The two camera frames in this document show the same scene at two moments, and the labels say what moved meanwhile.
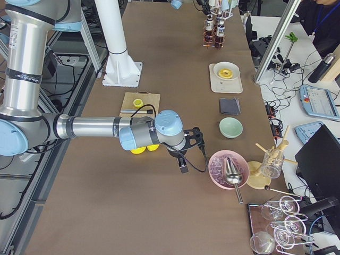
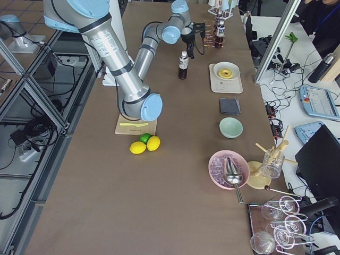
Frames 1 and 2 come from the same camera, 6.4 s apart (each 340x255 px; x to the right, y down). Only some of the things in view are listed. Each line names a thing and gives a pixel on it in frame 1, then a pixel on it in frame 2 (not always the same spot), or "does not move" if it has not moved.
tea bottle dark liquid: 209,31 to 183,66
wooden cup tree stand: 259,175 does not move
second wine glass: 295,226 does not move
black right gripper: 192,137 to 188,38
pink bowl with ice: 216,166 does not move
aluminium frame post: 258,77 does not move
